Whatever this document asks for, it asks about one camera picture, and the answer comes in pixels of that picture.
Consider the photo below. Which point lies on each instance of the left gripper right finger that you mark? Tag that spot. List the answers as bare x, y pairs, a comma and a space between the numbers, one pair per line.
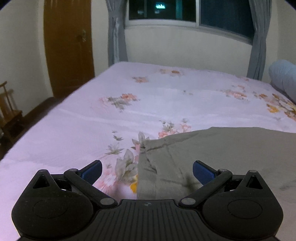
233, 207

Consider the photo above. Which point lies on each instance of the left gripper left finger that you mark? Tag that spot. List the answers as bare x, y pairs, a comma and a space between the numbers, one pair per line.
60, 206

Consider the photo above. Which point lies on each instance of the grey-green pants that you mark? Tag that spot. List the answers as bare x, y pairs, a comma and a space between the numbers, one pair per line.
165, 166

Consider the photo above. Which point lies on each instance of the wooden chair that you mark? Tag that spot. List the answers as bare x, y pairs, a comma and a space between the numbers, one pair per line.
11, 119

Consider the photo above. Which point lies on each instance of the pink floral bed sheet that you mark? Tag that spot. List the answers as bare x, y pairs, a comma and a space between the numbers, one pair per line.
107, 118

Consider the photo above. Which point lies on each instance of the light blue rolled quilt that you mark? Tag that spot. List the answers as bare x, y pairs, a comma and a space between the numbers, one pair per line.
282, 75

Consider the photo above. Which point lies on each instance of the grey left curtain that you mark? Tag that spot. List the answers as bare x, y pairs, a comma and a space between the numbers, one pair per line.
116, 31

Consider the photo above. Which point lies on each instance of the grey curtain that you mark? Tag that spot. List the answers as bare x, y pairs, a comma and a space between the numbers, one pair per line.
116, 31
261, 16

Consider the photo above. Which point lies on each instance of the brown wooden door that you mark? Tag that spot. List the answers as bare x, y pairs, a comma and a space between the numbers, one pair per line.
68, 45

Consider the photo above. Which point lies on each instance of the dark sliding window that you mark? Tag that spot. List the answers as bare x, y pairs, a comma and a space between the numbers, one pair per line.
227, 18

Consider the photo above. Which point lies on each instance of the grey right curtain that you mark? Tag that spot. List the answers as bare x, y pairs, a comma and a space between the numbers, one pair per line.
261, 16

